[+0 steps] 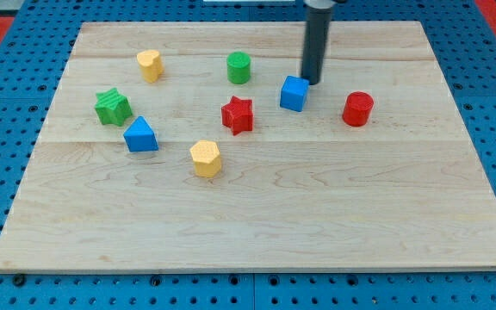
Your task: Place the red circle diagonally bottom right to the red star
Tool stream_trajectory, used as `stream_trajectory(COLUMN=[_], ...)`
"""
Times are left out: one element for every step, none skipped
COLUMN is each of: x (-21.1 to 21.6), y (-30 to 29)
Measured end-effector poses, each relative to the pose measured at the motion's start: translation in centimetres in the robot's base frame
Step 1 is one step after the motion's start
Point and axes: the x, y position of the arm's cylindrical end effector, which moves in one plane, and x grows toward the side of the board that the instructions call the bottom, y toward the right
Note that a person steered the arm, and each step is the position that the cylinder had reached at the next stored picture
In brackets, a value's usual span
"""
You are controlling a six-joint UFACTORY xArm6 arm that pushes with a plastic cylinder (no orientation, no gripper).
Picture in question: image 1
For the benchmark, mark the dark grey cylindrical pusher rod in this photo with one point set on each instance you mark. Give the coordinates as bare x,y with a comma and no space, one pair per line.
318,18

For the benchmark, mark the red star block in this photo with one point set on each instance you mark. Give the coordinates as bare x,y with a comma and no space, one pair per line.
238,115

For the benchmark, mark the green star block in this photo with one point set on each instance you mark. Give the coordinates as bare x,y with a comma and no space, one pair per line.
112,107

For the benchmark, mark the blue cube block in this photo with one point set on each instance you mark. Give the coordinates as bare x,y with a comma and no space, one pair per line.
294,93

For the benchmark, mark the green cylinder block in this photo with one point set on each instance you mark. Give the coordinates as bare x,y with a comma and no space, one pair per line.
238,67

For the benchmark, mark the red cylinder block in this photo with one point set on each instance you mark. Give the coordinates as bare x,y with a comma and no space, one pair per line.
357,108

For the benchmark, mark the yellow heart block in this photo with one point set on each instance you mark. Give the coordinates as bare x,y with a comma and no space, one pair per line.
150,64

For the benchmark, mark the yellow hexagon block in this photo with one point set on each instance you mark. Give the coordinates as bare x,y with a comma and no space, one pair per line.
206,158

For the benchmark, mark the light wooden board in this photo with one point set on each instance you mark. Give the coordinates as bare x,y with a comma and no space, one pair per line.
300,193

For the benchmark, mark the blue triangle block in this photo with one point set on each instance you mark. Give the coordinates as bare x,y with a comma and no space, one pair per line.
140,137

